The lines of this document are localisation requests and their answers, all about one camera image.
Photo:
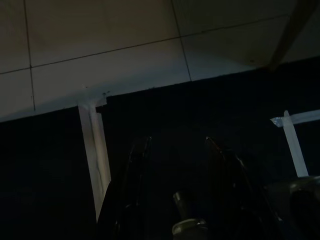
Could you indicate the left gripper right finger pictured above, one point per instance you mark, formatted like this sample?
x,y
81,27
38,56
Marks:
x,y
232,200

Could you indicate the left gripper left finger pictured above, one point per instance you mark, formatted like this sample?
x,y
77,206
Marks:
x,y
125,200

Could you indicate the black floor mat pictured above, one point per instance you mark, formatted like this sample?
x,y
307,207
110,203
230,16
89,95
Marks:
x,y
175,112

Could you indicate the wooden dining table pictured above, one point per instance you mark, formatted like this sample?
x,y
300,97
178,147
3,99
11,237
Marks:
x,y
288,37

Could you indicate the white floor tape strip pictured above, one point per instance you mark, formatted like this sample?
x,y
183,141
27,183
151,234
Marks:
x,y
307,117
95,150
295,150

